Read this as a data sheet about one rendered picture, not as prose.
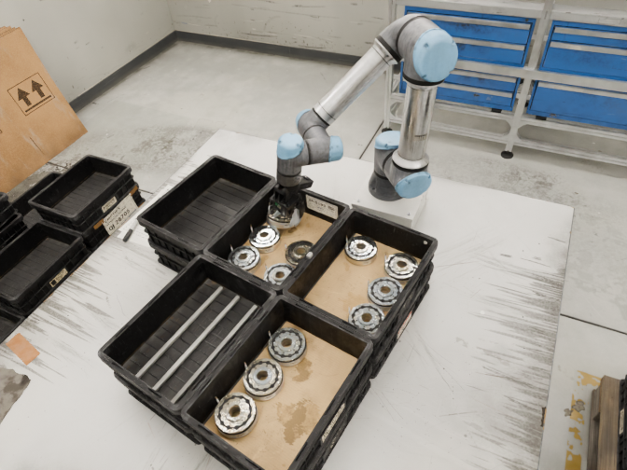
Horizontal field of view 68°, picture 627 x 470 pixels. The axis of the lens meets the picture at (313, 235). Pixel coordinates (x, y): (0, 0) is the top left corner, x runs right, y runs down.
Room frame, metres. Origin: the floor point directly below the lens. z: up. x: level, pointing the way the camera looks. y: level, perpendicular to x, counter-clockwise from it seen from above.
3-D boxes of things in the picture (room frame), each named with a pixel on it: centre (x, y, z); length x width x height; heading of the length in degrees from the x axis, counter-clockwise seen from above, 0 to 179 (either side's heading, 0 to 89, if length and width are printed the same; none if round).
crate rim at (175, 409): (0.72, 0.35, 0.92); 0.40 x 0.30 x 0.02; 142
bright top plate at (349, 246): (0.98, -0.15, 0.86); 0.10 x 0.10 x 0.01
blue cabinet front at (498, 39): (2.62, -0.98, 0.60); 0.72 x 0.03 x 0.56; 60
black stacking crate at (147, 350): (0.72, 0.35, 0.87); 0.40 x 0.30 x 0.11; 142
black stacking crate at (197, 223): (1.22, 0.34, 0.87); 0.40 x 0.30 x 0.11; 142
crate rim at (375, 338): (0.85, -0.13, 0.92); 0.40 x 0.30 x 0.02; 142
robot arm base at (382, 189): (1.32, -0.30, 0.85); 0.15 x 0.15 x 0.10
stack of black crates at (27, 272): (1.47, 1.28, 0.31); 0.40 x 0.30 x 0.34; 150
